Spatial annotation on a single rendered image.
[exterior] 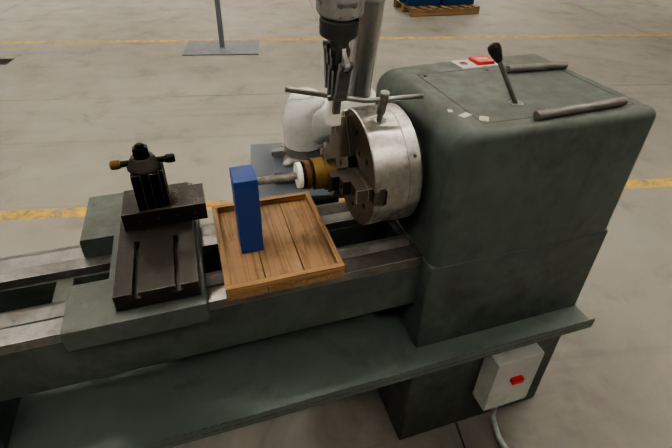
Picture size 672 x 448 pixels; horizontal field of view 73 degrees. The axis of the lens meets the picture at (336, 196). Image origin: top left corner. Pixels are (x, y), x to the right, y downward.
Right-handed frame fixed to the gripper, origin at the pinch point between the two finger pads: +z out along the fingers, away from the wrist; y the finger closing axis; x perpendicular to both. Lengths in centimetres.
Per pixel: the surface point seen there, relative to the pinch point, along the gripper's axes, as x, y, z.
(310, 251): -4.7, 0.8, 41.9
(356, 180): 7.1, -0.4, 20.7
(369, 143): 9.6, -0.9, 10.4
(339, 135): 6.3, -12.8, 15.1
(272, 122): 34, -259, 159
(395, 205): 15.4, 6.3, 25.0
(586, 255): 79, 16, 51
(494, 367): 52, 26, 87
